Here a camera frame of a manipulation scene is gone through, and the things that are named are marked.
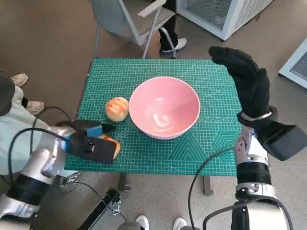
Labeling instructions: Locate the right robot hand, black glove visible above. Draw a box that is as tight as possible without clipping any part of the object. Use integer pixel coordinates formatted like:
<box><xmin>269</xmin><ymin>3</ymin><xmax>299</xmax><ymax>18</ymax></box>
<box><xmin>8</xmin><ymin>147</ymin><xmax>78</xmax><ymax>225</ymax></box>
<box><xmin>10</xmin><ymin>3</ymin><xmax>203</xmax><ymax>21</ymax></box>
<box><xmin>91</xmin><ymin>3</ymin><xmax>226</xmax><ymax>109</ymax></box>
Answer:
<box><xmin>208</xmin><ymin>46</ymin><xmax>271</xmax><ymax>120</ymax></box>

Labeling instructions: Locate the left robot hand, blue tape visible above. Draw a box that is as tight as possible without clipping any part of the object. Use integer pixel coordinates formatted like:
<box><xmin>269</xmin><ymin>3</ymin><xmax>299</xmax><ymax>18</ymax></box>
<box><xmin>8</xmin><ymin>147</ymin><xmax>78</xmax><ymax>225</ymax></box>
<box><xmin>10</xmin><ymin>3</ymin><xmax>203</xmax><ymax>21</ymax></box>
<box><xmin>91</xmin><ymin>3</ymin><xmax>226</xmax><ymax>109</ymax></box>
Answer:
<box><xmin>71</xmin><ymin>119</ymin><xmax>116</xmax><ymax>138</ymax></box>

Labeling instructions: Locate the long toy bread loaf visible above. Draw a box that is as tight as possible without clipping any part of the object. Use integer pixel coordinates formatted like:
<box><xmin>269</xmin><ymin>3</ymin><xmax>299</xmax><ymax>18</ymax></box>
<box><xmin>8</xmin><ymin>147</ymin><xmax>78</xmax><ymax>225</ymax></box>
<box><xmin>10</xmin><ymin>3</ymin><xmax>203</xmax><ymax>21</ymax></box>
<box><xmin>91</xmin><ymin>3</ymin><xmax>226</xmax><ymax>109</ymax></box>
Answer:
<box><xmin>99</xmin><ymin>135</ymin><xmax>121</xmax><ymax>159</ymax></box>

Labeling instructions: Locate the round toy bread roll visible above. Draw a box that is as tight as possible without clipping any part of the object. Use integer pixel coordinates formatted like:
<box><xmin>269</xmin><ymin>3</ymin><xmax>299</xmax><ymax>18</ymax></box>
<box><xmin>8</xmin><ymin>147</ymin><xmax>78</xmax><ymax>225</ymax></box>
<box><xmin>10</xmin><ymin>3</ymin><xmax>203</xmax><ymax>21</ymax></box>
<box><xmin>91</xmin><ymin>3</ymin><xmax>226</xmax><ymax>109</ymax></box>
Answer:
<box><xmin>106</xmin><ymin>97</ymin><xmax>130</xmax><ymax>122</ymax></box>

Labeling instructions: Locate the pink bowl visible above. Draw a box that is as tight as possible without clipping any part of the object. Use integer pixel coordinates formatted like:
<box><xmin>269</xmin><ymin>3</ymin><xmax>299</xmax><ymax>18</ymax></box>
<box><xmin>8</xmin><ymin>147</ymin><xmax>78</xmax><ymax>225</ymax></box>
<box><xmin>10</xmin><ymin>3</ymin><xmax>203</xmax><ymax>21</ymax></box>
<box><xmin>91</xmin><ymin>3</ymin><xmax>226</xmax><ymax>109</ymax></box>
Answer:
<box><xmin>129</xmin><ymin>76</ymin><xmax>201</xmax><ymax>140</ymax></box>

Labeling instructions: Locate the white vented appliance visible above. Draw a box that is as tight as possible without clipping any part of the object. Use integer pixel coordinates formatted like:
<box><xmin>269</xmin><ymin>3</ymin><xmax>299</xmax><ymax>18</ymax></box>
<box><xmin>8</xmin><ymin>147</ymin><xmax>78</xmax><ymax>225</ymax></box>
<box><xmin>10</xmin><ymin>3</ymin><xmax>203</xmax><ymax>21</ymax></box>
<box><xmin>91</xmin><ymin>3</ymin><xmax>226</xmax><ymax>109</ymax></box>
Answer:
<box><xmin>278</xmin><ymin>38</ymin><xmax>307</xmax><ymax>89</ymax></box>

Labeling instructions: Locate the black table leg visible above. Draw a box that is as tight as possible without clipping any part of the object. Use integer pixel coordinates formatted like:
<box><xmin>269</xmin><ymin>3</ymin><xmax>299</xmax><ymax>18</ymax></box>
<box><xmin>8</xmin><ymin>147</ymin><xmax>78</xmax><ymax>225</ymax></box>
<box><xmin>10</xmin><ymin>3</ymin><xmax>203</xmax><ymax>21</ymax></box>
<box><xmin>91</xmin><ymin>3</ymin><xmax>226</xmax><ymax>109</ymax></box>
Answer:
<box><xmin>203</xmin><ymin>176</ymin><xmax>214</xmax><ymax>196</ymax></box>
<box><xmin>119</xmin><ymin>173</ymin><xmax>131</xmax><ymax>192</ymax></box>

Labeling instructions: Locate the green cutting mat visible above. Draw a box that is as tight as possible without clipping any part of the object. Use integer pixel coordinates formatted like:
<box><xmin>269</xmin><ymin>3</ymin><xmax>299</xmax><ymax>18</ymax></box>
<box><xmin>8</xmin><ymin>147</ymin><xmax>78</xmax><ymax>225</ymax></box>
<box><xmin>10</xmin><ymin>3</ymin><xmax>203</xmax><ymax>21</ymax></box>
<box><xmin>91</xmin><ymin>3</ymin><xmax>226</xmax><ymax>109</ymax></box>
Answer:
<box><xmin>64</xmin><ymin>57</ymin><xmax>243</xmax><ymax>177</ymax></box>

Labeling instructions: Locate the black metal stand bar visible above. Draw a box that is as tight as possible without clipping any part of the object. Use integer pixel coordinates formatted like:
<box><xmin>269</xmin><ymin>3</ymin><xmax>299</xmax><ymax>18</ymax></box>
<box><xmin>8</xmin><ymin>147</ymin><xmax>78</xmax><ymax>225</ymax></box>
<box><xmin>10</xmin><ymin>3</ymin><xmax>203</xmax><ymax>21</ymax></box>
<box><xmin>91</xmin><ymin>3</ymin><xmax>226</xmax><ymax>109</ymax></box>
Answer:
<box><xmin>78</xmin><ymin>188</ymin><xmax>123</xmax><ymax>230</ymax></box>

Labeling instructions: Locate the white mesh cabinet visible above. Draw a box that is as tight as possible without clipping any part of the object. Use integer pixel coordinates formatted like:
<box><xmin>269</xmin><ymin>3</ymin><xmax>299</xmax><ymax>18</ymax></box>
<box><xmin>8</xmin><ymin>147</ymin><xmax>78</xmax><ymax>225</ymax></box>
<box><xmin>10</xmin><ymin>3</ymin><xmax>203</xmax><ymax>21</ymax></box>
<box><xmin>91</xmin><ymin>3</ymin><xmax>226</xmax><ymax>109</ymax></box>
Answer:
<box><xmin>176</xmin><ymin>0</ymin><xmax>276</xmax><ymax>41</ymax></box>

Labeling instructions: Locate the person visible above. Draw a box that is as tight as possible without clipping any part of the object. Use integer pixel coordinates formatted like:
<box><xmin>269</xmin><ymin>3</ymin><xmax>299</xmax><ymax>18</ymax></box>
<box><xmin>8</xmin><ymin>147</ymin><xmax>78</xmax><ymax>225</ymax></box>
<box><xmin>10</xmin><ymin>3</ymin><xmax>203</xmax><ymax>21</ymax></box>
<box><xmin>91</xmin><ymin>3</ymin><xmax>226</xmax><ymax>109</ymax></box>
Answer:
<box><xmin>118</xmin><ymin>215</ymin><xmax>200</xmax><ymax>230</ymax></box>
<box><xmin>0</xmin><ymin>73</ymin><xmax>60</xmax><ymax>175</ymax></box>
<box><xmin>158</xmin><ymin>0</ymin><xmax>188</xmax><ymax>59</ymax></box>

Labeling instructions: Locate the grey chair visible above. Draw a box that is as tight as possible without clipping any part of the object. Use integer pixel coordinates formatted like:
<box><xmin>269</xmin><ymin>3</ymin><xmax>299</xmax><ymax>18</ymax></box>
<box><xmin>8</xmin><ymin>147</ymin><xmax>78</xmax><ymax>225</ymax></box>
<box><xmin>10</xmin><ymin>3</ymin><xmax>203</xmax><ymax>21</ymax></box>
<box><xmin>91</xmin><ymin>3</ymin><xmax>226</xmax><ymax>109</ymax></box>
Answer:
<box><xmin>90</xmin><ymin>0</ymin><xmax>177</xmax><ymax>59</ymax></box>

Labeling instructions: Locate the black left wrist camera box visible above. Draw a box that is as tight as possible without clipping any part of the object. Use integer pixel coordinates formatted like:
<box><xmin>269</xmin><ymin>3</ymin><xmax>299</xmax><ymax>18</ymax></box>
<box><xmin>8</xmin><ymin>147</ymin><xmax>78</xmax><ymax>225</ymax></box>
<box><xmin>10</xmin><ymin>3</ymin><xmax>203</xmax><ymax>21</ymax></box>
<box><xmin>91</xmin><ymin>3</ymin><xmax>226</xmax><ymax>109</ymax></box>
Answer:
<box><xmin>65</xmin><ymin>136</ymin><xmax>116</xmax><ymax>164</ymax></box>

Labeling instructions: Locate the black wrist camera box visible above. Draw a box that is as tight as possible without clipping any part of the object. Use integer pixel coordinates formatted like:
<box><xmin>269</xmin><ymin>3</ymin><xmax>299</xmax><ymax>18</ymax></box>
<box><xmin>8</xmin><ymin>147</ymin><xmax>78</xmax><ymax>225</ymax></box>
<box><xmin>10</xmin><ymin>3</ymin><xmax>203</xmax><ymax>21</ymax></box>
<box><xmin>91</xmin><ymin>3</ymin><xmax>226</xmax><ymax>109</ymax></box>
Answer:
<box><xmin>260</xmin><ymin>119</ymin><xmax>307</xmax><ymax>161</ymax></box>
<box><xmin>65</xmin><ymin>136</ymin><xmax>116</xmax><ymax>164</ymax></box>

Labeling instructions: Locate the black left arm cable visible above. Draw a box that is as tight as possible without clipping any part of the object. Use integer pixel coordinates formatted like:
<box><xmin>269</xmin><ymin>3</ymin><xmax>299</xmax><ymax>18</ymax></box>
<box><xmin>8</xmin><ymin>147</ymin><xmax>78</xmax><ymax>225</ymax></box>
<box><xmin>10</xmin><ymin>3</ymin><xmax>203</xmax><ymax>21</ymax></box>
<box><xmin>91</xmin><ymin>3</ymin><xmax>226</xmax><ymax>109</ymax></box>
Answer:
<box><xmin>32</xmin><ymin>106</ymin><xmax>77</xmax><ymax>127</ymax></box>
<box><xmin>8</xmin><ymin>127</ymin><xmax>72</xmax><ymax>185</ymax></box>

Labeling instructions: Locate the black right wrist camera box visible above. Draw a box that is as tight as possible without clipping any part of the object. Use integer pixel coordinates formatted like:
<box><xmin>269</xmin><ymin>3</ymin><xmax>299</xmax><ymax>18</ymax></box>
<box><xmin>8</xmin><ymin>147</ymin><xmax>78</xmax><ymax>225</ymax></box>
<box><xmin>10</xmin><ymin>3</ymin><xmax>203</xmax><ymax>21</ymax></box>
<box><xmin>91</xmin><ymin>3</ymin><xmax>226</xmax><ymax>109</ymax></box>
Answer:
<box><xmin>260</xmin><ymin>119</ymin><xmax>307</xmax><ymax>161</ymax></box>

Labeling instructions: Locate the thin black cable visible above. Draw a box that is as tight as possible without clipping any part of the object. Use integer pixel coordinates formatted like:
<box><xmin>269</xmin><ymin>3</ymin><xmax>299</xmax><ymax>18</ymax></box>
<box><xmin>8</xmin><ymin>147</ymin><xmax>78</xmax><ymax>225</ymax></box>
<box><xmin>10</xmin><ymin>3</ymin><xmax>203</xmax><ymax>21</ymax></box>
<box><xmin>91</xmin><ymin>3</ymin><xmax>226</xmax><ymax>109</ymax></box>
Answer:
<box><xmin>71</xmin><ymin>182</ymin><xmax>129</xmax><ymax>222</ymax></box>

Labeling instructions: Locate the thick black cable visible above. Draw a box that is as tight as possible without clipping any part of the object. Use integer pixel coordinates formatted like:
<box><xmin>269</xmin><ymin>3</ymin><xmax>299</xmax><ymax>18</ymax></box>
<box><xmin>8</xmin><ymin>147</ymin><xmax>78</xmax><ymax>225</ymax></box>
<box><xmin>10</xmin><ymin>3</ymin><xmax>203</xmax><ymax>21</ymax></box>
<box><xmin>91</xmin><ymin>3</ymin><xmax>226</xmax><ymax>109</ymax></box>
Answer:
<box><xmin>188</xmin><ymin>147</ymin><xmax>237</xmax><ymax>230</ymax></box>

